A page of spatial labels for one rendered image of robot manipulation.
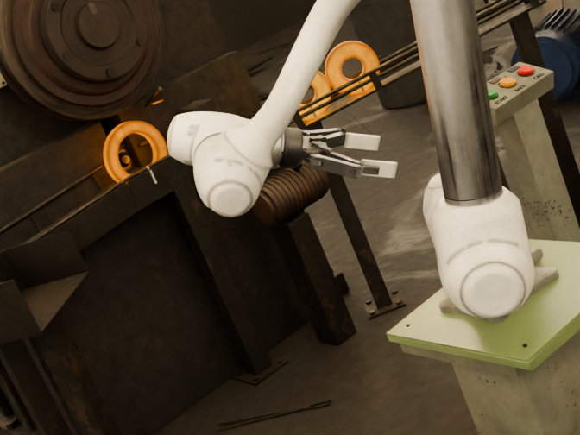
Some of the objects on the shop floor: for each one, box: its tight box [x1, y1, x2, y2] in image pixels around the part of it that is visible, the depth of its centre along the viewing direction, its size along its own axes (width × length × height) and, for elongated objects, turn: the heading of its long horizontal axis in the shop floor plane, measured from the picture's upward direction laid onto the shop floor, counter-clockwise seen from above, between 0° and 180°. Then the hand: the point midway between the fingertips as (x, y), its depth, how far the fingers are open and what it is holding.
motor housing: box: [252, 161, 357, 346], centre depth 298 cm, size 13×22×54 cm, turn 177°
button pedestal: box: [487, 62, 580, 243], centre depth 265 cm, size 16×24×62 cm, turn 177°
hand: (381, 155), depth 197 cm, fingers open, 13 cm apart
